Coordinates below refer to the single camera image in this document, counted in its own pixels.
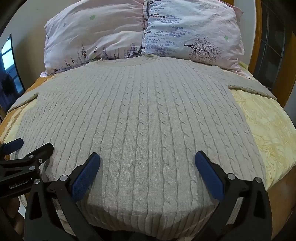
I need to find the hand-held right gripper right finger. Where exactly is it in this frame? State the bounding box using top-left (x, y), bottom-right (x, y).
top-left (195, 151), bottom-right (273, 241)

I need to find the wooden headboard frame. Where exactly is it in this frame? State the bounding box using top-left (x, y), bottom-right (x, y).
top-left (222, 0), bottom-right (296, 114)

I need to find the pink floral pillow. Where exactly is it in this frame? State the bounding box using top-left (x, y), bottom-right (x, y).
top-left (40, 0), bottom-right (148, 77)

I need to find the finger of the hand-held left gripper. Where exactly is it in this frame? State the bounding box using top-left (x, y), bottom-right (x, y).
top-left (0, 143), bottom-right (54, 173)
top-left (0, 138), bottom-right (24, 160)

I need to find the white tree-print floral pillow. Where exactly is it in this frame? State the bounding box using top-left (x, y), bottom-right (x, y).
top-left (141, 0), bottom-right (245, 76)

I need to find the dark glossy screen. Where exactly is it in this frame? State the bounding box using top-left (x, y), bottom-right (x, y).
top-left (0, 34), bottom-right (26, 112)

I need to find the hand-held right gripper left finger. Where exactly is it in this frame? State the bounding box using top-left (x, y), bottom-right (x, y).
top-left (24, 152), bottom-right (104, 241)

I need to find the beige cable-knit pillow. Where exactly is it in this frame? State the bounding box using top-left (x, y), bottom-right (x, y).
top-left (7, 54), bottom-right (278, 232)

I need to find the yellow patterned bedsheet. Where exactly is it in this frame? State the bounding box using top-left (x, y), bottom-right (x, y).
top-left (0, 61), bottom-right (296, 232)

